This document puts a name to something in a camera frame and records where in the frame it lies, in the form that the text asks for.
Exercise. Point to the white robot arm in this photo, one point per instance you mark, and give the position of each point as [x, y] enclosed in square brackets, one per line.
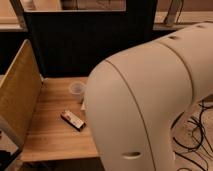
[133, 97]

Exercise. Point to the clear plastic cup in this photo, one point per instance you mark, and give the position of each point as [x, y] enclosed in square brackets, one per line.
[77, 90]

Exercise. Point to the small black white box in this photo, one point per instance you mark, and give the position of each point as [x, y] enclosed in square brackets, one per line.
[73, 120]

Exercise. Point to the black back panel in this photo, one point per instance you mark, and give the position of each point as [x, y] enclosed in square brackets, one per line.
[73, 43]

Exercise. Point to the wooden side panel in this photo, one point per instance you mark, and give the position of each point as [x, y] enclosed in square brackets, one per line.
[19, 90]

